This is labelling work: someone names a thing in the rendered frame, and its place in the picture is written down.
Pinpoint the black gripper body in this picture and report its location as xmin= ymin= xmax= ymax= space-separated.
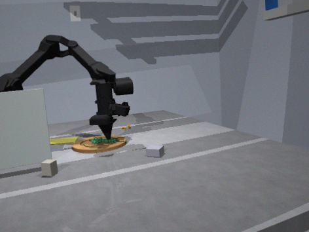
xmin=90 ymin=96 xmax=115 ymax=125

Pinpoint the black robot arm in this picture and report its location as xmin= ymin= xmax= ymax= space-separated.
xmin=0 ymin=35 xmax=134 ymax=117

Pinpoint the small beige cube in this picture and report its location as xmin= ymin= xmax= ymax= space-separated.
xmin=41 ymin=159 xmax=58 ymax=176

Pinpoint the round wooden bead board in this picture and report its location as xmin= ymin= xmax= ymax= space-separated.
xmin=72 ymin=135 xmax=126 ymax=153

